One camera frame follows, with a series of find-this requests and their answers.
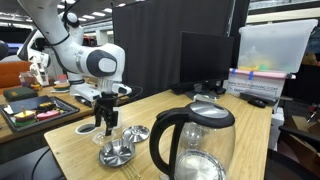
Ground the toy sandwich with stick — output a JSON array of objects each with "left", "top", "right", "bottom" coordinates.
[{"left": 13, "top": 106, "right": 37, "bottom": 128}]

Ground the small black desk object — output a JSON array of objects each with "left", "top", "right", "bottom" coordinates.
[{"left": 213, "top": 86, "right": 228, "bottom": 96}]

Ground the black computer monitor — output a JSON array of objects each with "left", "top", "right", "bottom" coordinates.
[{"left": 179, "top": 31, "right": 235, "bottom": 86}]

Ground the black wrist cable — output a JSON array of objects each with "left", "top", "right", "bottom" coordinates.
[{"left": 116, "top": 84, "right": 144, "bottom": 101}]

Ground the glass electric kettle black handle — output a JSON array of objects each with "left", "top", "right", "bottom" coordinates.
[{"left": 148, "top": 100, "right": 237, "bottom": 180}]

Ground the black computer mouse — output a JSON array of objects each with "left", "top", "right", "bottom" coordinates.
[{"left": 247, "top": 98, "right": 267, "bottom": 109}]

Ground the dark green case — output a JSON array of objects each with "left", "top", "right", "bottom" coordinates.
[{"left": 2, "top": 86, "right": 39, "bottom": 102}]

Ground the white background machine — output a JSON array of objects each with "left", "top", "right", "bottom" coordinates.
[{"left": 28, "top": 51, "right": 51, "bottom": 87}]

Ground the black plastic tray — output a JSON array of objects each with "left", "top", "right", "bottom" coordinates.
[{"left": 0, "top": 95, "right": 80, "bottom": 133}]

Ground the black curtain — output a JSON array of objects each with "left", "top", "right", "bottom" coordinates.
[{"left": 112, "top": 0, "right": 234, "bottom": 101}]

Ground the black round object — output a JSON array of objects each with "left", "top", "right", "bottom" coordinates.
[{"left": 0, "top": 39, "right": 10, "bottom": 62}]

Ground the white box with pink lid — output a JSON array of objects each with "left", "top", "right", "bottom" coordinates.
[{"left": 227, "top": 68, "right": 297, "bottom": 99}]

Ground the black office chair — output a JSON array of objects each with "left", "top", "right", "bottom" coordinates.
[{"left": 266, "top": 124, "right": 320, "bottom": 180}]

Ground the clear glass lid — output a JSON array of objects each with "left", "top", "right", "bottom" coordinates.
[{"left": 92, "top": 128, "right": 118, "bottom": 147}]

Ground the round steel pot lid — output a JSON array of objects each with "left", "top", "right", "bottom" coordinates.
[{"left": 121, "top": 124, "right": 151, "bottom": 144}]

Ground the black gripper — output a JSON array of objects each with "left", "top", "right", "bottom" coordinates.
[{"left": 94, "top": 92, "right": 120, "bottom": 137}]

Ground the dark toy burger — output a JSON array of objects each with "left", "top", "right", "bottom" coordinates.
[{"left": 37, "top": 101, "right": 57, "bottom": 113}]

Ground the grey monitor stand base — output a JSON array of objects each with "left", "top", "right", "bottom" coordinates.
[{"left": 184, "top": 83, "right": 221, "bottom": 104}]

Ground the small steel frying pan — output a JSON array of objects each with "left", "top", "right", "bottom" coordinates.
[{"left": 98, "top": 138, "right": 144, "bottom": 180}]

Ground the white desk grommet ring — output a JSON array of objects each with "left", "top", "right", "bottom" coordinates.
[{"left": 74, "top": 122, "right": 98, "bottom": 136}]

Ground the toy burger on plate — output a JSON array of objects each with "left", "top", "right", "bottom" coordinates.
[{"left": 52, "top": 74, "right": 71, "bottom": 94}]

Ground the brown cardboard box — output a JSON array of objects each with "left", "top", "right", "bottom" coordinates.
[{"left": 283, "top": 114, "right": 320, "bottom": 161}]

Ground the black keyboard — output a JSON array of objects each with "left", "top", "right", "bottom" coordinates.
[{"left": 169, "top": 85, "right": 189, "bottom": 96}]

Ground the translucent plastic storage bin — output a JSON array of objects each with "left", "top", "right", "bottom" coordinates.
[{"left": 237, "top": 18, "right": 319, "bottom": 74}]

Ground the dark flat notebook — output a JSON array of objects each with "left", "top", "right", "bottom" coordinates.
[{"left": 8, "top": 95, "right": 54, "bottom": 114}]

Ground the black flat tool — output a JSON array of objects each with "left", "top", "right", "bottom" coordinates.
[{"left": 74, "top": 95, "right": 101, "bottom": 108}]

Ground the long wooden side table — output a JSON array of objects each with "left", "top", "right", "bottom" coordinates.
[{"left": 0, "top": 85, "right": 130, "bottom": 145}]

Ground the small jar with contents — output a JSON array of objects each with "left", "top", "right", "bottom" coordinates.
[{"left": 18, "top": 70, "right": 38, "bottom": 88}]

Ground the black flat device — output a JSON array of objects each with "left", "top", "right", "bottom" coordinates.
[{"left": 239, "top": 92, "right": 279, "bottom": 104}]

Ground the pink toy food piece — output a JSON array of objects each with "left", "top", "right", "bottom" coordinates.
[{"left": 35, "top": 109, "right": 62, "bottom": 122}]

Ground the orange sofa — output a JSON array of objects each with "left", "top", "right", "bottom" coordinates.
[{"left": 0, "top": 60, "right": 33, "bottom": 89}]

